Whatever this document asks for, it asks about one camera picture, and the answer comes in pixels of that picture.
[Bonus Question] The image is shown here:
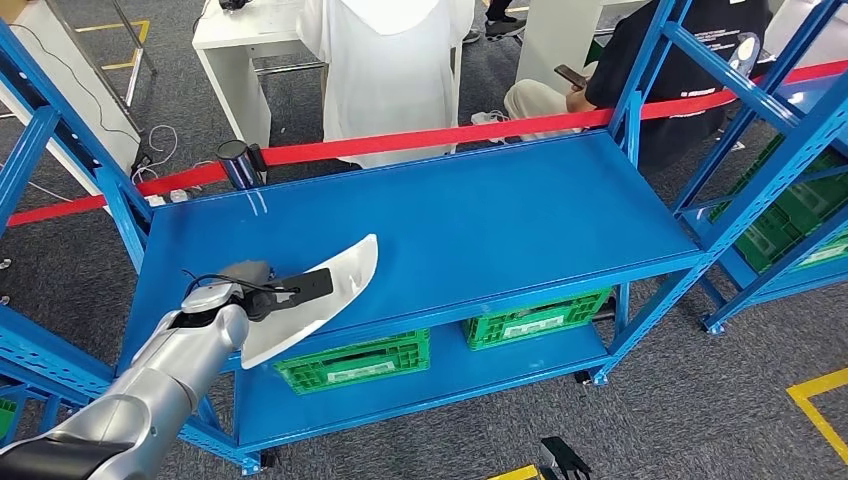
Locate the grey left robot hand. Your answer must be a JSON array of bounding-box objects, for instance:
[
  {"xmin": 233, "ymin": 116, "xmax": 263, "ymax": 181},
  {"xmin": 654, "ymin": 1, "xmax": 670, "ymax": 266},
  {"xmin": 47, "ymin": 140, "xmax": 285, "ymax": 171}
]
[{"xmin": 217, "ymin": 259, "xmax": 274, "ymax": 289}]

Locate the white curved plastic part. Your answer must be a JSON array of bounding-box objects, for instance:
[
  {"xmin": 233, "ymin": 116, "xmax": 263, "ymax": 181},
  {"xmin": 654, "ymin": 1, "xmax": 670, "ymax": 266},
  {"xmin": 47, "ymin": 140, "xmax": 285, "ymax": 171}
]
[{"xmin": 239, "ymin": 233, "xmax": 380, "ymax": 371}]

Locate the blue metal shelf rack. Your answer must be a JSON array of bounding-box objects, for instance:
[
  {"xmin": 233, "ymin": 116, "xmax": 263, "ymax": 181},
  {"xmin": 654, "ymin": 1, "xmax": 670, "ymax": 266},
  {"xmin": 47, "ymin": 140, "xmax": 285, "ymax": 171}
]
[
  {"xmin": 0, "ymin": 0, "xmax": 848, "ymax": 477},
  {"xmin": 0, "ymin": 382, "xmax": 68, "ymax": 452},
  {"xmin": 672, "ymin": 0, "xmax": 848, "ymax": 336}
]

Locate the white table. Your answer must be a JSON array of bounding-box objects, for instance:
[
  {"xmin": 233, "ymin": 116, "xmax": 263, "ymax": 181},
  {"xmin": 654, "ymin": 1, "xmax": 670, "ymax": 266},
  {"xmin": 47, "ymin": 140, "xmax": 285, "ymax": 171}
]
[{"xmin": 192, "ymin": 0, "xmax": 331, "ymax": 150}]

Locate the red barrier tape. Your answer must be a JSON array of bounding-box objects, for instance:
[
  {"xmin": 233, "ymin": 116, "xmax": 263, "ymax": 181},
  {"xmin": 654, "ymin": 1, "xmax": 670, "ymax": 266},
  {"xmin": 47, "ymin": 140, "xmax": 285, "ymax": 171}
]
[{"xmin": 6, "ymin": 58, "xmax": 848, "ymax": 229}]

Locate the white panel board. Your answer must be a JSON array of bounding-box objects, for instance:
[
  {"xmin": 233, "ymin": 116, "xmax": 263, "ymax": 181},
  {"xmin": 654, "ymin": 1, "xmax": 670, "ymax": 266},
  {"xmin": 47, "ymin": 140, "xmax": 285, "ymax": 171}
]
[{"xmin": 0, "ymin": 0, "xmax": 142, "ymax": 198}]

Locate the person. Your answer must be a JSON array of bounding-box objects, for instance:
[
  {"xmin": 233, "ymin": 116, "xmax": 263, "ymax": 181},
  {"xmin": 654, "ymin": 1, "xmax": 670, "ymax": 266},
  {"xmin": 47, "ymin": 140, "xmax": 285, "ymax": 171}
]
[
  {"xmin": 503, "ymin": 0, "xmax": 773, "ymax": 175},
  {"xmin": 461, "ymin": 0, "xmax": 528, "ymax": 44}
]

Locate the black mobile phone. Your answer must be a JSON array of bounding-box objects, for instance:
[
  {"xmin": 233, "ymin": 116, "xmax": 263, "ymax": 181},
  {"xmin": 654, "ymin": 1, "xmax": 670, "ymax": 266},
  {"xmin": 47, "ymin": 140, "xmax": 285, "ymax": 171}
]
[{"xmin": 554, "ymin": 64, "xmax": 590, "ymax": 91}]

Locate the white cabinet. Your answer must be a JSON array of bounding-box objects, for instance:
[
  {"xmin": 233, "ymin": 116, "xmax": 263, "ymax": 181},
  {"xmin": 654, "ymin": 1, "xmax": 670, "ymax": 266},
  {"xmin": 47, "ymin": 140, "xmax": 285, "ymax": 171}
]
[{"xmin": 515, "ymin": 0, "xmax": 654, "ymax": 94}]

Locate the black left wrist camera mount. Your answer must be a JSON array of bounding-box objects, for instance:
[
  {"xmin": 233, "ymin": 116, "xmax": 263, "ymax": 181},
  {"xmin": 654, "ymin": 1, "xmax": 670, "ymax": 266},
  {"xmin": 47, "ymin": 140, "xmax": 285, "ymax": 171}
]
[{"xmin": 241, "ymin": 267, "xmax": 335, "ymax": 324}]

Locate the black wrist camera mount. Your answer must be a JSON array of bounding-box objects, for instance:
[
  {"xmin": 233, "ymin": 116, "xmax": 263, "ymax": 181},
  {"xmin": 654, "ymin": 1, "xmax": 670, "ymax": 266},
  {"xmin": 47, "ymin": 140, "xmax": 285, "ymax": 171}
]
[
  {"xmin": 538, "ymin": 435, "xmax": 593, "ymax": 480},
  {"xmin": 241, "ymin": 267, "xmax": 335, "ymax": 324}
]

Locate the black barrier post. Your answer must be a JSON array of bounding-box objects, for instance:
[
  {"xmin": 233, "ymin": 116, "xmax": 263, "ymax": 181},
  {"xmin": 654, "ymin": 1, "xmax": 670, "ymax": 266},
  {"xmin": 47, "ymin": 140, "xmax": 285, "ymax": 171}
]
[{"xmin": 215, "ymin": 139, "xmax": 270, "ymax": 191}]

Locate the chrome metal frame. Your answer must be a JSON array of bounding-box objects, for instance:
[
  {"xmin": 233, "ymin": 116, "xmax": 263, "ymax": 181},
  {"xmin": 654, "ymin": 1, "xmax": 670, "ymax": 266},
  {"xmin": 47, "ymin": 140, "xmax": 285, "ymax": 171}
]
[{"xmin": 109, "ymin": 0, "xmax": 159, "ymax": 109}]

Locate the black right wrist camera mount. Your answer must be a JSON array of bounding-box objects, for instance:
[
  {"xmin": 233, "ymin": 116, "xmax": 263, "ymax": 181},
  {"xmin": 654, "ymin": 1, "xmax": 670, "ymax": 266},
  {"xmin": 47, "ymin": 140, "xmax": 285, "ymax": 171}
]
[{"xmin": 538, "ymin": 435, "xmax": 593, "ymax": 480}]

